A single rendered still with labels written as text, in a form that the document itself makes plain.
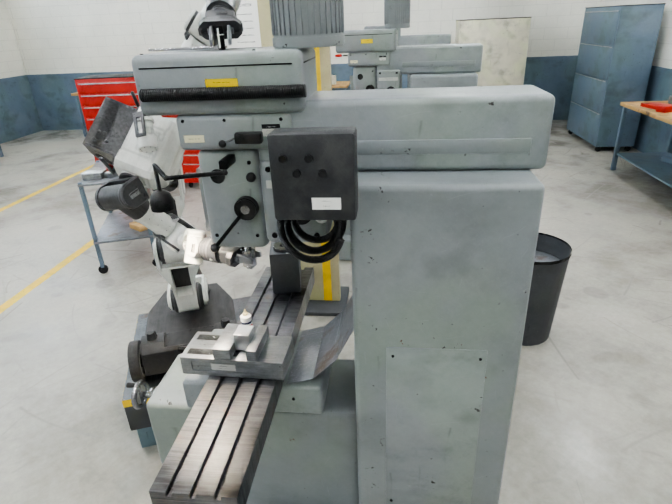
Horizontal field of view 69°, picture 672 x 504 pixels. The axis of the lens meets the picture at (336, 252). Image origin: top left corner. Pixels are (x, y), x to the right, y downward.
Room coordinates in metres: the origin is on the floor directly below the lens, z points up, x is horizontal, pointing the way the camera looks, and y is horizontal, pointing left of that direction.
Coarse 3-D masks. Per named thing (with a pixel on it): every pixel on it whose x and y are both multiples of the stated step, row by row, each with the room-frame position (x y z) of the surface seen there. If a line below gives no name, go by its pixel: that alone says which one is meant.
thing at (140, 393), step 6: (126, 384) 1.57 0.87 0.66; (132, 384) 1.57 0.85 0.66; (138, 384) 1.57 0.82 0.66; (144, 384) 1.60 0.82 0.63; (132, 390) 1.54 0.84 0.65; (138, 390) 1.56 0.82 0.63; (144, 390) 1.60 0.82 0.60; (132, 396) 1.52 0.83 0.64; (138, 396) 1.55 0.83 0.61; (144, 396) 1.56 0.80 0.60; (150, 396) 1.55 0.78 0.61; (132, 402) 1.51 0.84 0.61; (138, 402) 1.54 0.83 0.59; (144, 402) 1.57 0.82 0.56; (138, 408) 1.53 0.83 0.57
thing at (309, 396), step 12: (300, 336) 1.61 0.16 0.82; (288, 372) 1.39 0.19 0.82; (324, 372) 1.39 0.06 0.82; (192, 384) 1.36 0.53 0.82; (204, 384) 1.36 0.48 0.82; (288, 384) 1.33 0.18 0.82; (300, 384) 1.33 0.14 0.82; (312, 384) 1.32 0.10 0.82; (324, 384) 1.37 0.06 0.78; (192, 396) 1.36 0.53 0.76; (288, 396) 1.32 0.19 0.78; (300, 396) 1.31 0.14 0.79; (312, 396) 1.31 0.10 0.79; (324, 396) 1.35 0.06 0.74; (276, 408) 1.32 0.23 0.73; (288, 408) 1.32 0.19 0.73; (300, 408) 1.31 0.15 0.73; (312, 408) 1.31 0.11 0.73
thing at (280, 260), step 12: (276, 252) 1.84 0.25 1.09; (276, 264) 1.82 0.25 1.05; (288, 264) 1.82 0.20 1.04; (300, 264) 1.99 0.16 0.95; (276, 276) 1.82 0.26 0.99; (288, 276) 1.82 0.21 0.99; (300, 276) 1.88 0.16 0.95; (276, 288) 1.82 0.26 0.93; (288, 288) 1.82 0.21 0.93; (300, 288) 1.82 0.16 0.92
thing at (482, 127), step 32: (320, 96) 1.43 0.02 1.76; (352, 96) 1.40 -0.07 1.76; (384, 96) 1.37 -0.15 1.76; (416, 96) 1.35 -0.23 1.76; (448, 96) 1.33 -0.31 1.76; (480, 96) 1.31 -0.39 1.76; (512, 96) 1.30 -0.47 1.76; (544, 96) 1.29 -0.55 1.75; (384, 128) 1.33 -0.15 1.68; (416, 128) 1.32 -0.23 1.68; (448, 128) 1.31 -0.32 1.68; (480, 128) 1.30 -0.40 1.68; (512, 128) 1.29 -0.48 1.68; (544, 128) 1.28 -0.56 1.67; (384, 160) 1.33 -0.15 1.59; (416, 160) 1.32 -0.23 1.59; (448, 160) 1.31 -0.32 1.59; (480, 160) 1.30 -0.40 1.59; (512, 160) 1.29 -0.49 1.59; (544, 160) 1.28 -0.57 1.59
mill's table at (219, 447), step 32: (256, 288) 1.88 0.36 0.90; (256, 320) 1.62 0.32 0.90; (288, 320) 1.61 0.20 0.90; (224, 384) 1.25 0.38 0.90; (256, 384) 1.24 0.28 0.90; (192, 416) 1.11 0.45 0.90; (224, 416) 1.11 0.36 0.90; (256, 416) 1.10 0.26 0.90; (192, 448) 1.00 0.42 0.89; (224, 448) 0.98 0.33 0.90; (256, 448) 1.00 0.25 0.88; (160, 480) 0.89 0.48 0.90; (192, 480) 0.88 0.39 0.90; (224, 480) 0.89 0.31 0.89
